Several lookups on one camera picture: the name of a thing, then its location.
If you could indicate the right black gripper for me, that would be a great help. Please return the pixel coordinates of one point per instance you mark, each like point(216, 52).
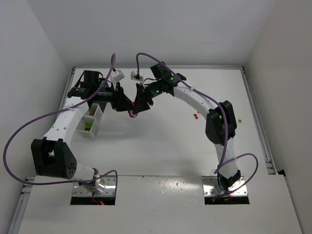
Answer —
point(142, 94)

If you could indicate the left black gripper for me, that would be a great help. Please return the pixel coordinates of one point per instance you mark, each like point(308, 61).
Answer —
point(116, 98)

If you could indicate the red round flower lego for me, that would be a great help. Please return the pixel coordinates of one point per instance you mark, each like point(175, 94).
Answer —
point(131, 112)

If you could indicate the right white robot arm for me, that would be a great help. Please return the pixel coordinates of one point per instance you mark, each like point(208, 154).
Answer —
point(220, 119)

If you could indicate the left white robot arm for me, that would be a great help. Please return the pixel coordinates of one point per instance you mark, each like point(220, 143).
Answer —
point(84, 103)

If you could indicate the white slotted container far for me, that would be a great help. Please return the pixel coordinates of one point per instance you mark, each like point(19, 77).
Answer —
point(98, 112)

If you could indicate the white slotted container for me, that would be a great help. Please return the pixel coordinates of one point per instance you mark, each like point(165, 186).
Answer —
point(94, 130)
point(98, 112)

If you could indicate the white slotted container near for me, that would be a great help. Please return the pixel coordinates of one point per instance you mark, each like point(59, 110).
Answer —
point(94, 130)

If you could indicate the white front cover panel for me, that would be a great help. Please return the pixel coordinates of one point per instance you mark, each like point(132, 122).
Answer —
point(162, 205)

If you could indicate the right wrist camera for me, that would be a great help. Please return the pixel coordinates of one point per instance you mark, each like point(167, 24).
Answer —
point(136, 77)

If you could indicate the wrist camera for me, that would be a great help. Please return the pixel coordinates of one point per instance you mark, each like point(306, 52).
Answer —
point(117, 76)
point(136, 77)

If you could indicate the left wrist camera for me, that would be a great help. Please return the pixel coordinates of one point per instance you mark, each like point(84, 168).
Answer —
point(117, 76)

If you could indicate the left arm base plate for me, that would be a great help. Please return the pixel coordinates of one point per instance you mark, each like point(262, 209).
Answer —
point(104, 187)

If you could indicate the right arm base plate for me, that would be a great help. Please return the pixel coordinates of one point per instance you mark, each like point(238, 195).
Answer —
point(212, 188)

